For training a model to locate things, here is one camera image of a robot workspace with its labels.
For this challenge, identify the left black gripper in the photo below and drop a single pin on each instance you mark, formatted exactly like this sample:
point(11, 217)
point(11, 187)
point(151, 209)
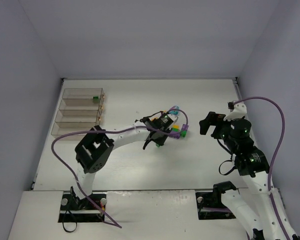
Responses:
point(154, 135)

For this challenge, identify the left base mount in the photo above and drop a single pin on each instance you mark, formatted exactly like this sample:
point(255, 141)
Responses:
point(82, 211)

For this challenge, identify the purple lego brick front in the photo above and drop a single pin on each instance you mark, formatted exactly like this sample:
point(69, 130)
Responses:
point(175, 135)

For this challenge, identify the teal oval lego piece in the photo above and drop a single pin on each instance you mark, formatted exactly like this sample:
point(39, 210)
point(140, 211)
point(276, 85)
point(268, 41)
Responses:
point(174, 110)

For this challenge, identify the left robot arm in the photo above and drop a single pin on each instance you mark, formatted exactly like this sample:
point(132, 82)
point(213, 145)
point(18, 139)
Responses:
point(94, 149)

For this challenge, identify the base mount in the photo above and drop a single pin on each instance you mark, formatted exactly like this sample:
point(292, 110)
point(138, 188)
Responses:
point(210, 208)
point(82, 211)

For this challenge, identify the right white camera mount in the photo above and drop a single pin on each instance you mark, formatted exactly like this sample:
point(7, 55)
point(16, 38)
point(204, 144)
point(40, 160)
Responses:
point(237, 111)

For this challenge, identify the right base mount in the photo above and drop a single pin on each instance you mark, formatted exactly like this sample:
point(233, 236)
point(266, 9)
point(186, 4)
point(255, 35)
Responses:
point(210, 208)

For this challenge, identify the purple lego on green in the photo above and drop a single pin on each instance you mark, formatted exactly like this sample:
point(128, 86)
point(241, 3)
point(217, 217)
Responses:
point(184, 128)

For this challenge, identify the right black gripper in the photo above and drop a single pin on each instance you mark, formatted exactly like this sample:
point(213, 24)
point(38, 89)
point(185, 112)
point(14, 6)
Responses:
point(213, 125)

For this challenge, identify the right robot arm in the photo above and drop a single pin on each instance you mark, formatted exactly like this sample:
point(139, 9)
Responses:
point(268, 221)

